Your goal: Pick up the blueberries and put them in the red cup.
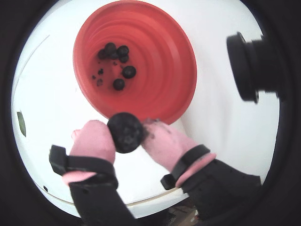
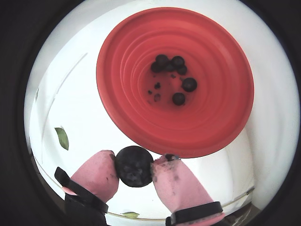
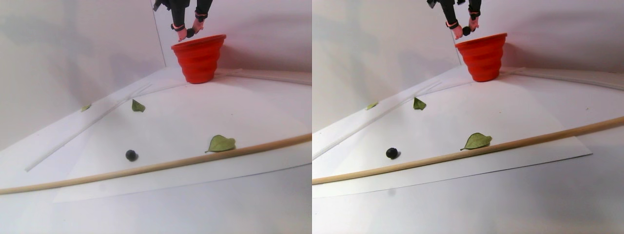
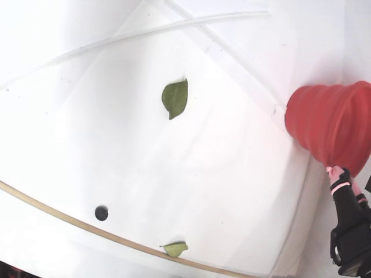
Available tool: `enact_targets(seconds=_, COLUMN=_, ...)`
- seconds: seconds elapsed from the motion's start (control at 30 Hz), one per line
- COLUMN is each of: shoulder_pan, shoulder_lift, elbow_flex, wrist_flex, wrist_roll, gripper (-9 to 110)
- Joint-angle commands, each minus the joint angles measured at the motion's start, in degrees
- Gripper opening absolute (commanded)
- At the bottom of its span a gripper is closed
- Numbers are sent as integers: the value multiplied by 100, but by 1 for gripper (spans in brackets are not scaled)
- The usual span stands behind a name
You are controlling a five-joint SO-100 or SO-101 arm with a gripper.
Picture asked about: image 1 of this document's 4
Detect pink-tipped gripper finger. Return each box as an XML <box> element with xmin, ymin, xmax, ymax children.
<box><xmin>140</xmin><ymin>118</ymin><xmax>262</xmax><ymax>221</ymax></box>
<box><xmin>48</xmin><ymin>119</ymin><xmax>137</xmax><ymax>221</ymax></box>

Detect small blueberry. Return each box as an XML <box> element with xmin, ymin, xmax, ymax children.
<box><xmin>112</xmin><ymin>78</ymin><xmax>126</xmax><ymax>91</ymax></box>

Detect large blueberry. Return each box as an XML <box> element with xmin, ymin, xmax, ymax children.
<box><xmin>121</xmin><ymin>65</ymin><xmax>137</xmax><ymax>80</ymax></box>

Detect red collapsible silicone cup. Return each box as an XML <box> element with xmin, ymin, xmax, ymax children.
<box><xmin>72</xmin><ymin>0</ymin><xmax>198</xmax><ymax>125</ymax></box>

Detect dark green flat leaf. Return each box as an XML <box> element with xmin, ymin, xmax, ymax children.
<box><xmin>16</xmin><ymin>112</ymin><xmax>26</xmax><ymax>137</ymax></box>

